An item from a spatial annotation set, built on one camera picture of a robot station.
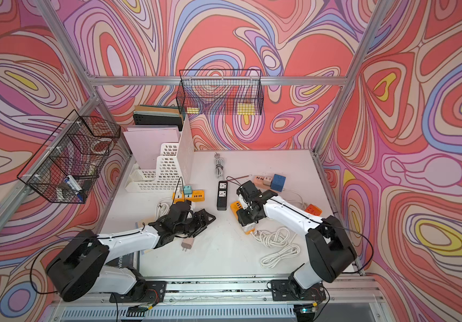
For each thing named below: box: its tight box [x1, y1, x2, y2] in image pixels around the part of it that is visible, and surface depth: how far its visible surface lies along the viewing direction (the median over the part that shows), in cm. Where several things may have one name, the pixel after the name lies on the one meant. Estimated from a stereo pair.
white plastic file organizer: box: [124, 142, 184, 193], surface depth 97 cm
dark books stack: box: [132, 104, 184, 131], surface depth 97 cm
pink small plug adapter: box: [181, 237, 195, 252], surface depth 85 cm
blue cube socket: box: [269, 173, 287, 193], surface depth 98 cm
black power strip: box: [216, 180, 228, 211], surface depth 100 cm
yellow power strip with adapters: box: [171, 189, 205, 204], surface depth 100 cm
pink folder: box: [123, 125, 180, 170], surface depth 91 cm
